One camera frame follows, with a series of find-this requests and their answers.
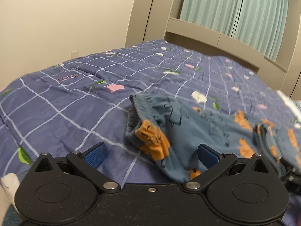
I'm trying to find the beige tall wardrobe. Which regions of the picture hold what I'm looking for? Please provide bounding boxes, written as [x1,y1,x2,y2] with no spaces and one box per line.
[279,28,301,100]
[125,0,187,48]

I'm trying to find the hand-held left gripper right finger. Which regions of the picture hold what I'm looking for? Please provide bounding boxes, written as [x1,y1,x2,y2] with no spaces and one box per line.
[184,144,275,193]

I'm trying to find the blue pants with orange print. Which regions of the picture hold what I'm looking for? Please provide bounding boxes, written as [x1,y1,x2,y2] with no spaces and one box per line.
[125,93,301,184]

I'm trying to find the light teal curtain panel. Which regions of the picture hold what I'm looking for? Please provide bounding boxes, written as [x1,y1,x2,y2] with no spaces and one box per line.
[232,0,290,61]
[179,0,246,37]

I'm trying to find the beige wooden headboard unit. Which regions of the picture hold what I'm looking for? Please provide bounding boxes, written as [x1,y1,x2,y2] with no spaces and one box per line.
[164,17,290,88]

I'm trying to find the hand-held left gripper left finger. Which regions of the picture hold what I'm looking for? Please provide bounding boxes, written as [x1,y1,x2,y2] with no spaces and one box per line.
[30,142,121,194]

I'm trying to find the purple checked quilt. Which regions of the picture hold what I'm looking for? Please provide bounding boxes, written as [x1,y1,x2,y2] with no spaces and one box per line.
[0,39,301,226]

